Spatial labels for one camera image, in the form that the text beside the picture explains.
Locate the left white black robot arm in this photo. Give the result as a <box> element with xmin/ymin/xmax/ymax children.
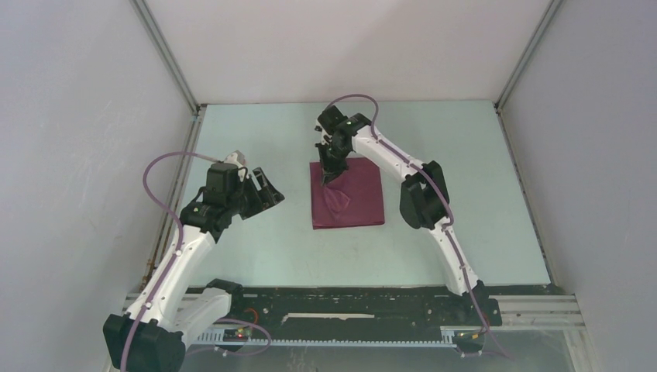
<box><xmin>103</xmin><ymin>160</ymin><xmax>284</xmax><ymax>371</ymax></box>

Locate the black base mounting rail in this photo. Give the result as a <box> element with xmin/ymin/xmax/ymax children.
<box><xmin>228</xmin><ymin>286</ymin><xmax>502</xmax><ymax>336</ymax></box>

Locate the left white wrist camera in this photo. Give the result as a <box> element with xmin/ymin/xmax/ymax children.
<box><xmin>225</xmin><ymin>150</ymin><xmax>246</xmax><ymax>167</ymax></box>

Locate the white cable duct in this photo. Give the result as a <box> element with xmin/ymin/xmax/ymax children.
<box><xmin>191</xmin><ymin>328</ymin><xmax>456</xmax><ymax>348</ymax></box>

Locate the maroon cloth napkin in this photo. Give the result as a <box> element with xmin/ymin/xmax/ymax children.
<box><xmin>309</xmin><ymin>157</ymin><xmax>385</xmax><ymax>229</ymax></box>

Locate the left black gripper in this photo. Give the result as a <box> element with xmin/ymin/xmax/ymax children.
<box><xmin>226</xmin><ymin>167</ymin><xmax>284</xmax><ymax>221</ymax></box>

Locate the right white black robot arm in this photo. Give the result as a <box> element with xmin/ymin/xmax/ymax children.
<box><xmin>315</xmin><ymin>103</ymin><xmax>488</xmax><ymax>324</ymax></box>

